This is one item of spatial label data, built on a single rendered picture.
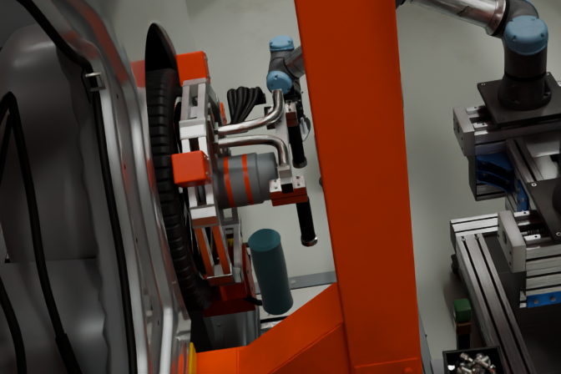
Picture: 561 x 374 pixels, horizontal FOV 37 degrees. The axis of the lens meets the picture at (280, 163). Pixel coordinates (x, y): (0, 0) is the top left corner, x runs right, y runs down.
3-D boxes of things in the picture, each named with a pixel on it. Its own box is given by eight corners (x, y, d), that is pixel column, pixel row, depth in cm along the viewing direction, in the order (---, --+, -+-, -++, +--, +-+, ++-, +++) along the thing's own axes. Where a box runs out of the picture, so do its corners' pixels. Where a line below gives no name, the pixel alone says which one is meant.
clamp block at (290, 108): (265, 120, 241) (263, 105, 237) (297, 116, 240) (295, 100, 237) (266, 130, 237) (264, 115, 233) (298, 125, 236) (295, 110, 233)
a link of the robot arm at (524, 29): (506, 79, 236) (507, 37, 228) (500, 55, 247) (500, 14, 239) (550, 76, 234) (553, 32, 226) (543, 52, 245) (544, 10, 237)
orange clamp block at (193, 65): (184, 89, 232) (179, 57, 231) (212, 84, 231) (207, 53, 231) (179, 88, 225) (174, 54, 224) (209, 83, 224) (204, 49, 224)
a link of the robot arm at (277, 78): (415, 9, 226) (281, 107, 249) (413, -8, 235) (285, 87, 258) (388, -21, 222) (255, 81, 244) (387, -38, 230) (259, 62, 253)
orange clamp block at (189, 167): (177, 159, 203) (169, 154, 194) (209, 154, 202) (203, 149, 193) (180, 189, 202) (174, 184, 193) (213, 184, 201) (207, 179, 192)
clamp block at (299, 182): (271, 194, 213) (268, 178, 210) (306, 189, 213) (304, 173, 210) (272, 207, 209) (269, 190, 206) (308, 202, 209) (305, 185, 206)
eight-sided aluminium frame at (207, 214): (220, 200, 267) (184, 50, 234) (241, 197, 266) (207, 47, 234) (220, 329, 223) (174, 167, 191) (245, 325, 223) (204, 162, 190)
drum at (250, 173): (206, 190, 239) (196, 150, 230) (280, 179, 238) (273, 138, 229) (205, 222, 227) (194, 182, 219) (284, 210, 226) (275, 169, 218)
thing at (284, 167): (214, 147, 220) (205, 113, 214) (286, 136, 219) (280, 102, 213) (213, 189, 206) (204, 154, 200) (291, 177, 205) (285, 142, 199)
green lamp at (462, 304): (452, 310, 211) (452, 299, 208) (468, 308, 210) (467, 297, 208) (456, 322, 207) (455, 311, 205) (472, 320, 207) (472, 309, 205)
